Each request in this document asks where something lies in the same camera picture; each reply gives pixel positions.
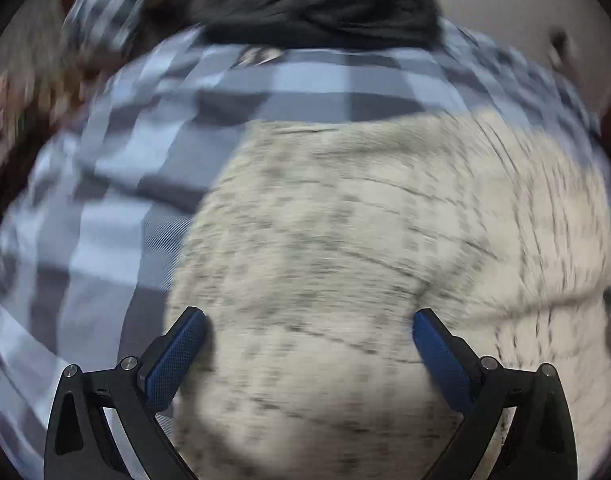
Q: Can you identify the wall mounted hair dryer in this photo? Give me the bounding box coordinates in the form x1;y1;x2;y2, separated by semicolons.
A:
548;27;575;73

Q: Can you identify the blue checkered bed cover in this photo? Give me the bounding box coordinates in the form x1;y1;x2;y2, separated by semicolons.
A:
0;23;604;479

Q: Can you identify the cream plaid tweed jacket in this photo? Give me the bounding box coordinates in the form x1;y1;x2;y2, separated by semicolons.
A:
166;110;611;479

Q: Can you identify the black padded jacket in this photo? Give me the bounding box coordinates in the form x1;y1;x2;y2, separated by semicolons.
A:
189;0;445;51

